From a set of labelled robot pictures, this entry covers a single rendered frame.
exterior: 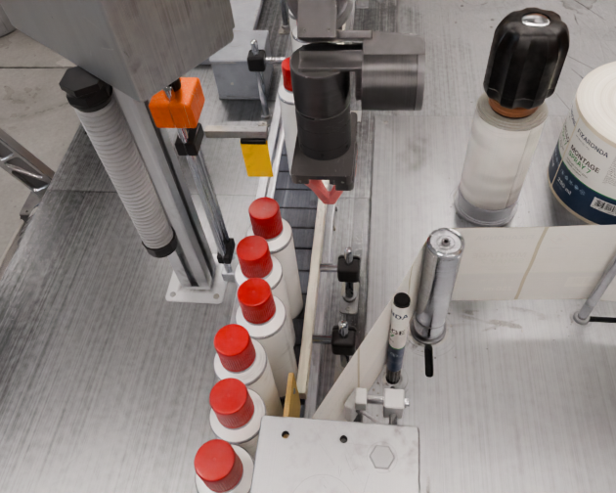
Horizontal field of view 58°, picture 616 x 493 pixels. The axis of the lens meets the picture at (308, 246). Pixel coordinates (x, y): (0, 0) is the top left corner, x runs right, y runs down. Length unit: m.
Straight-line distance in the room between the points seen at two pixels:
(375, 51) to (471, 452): 0.44
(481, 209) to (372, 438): 0.48
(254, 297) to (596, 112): 0.52
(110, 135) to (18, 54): 2.78
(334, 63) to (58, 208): 0.65
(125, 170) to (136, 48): 0.14
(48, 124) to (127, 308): 1.90
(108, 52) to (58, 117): 2.32
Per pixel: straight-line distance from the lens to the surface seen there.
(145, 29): 0.39
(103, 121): 0.46
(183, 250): 0.79
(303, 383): 0.66
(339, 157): 0.60
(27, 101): 2.89
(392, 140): 0.95
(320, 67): 0.53
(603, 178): 0.83
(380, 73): 0.53
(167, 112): 0.56
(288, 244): 0.61
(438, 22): 1.33
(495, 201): 0.80
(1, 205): 2.44
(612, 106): 0.85
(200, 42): 0.42
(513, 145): 0.73
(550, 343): 0.76
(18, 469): 0.83
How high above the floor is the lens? 1.52
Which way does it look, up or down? 53 degrees down
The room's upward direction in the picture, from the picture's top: 7 degrees counter-clockwise
